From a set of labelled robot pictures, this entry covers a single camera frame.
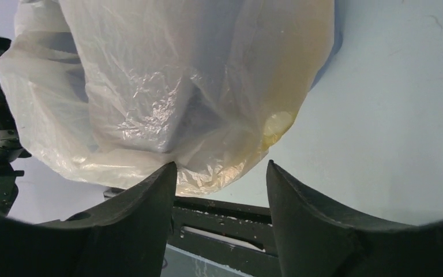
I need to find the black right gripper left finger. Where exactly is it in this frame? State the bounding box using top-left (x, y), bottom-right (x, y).
top-left (0, 162), bottom-right (177, 276)

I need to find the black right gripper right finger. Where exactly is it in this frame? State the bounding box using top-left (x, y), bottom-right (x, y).
top-left (266, 161), bottom-right (443, 276)

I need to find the translucent yellowish plastic trash bag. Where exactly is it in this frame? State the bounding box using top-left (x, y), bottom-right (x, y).
top-left (0, 1), bottom-right (336, 196)

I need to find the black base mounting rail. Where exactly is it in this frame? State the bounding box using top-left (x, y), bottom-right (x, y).
top-left (103, 187), bottom-right (283, 277)

